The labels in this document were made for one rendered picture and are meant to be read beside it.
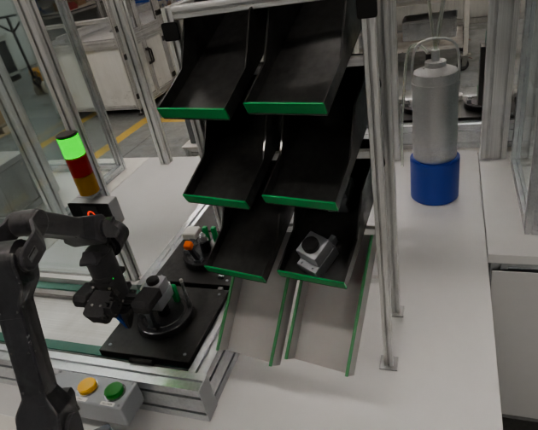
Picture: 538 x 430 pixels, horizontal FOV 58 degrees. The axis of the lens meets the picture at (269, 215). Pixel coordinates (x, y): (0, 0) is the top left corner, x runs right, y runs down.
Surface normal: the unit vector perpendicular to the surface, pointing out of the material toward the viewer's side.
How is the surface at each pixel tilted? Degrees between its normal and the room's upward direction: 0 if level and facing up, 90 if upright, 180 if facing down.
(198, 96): 25
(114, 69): 90
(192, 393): 90
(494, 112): 90
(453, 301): 0
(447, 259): 0
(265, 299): 45
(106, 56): 90
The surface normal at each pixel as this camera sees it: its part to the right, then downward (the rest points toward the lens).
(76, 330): -0.17, -0.84
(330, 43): -0.35, -0.54
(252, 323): -0.44, -0.22
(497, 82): -0.30, 0.54
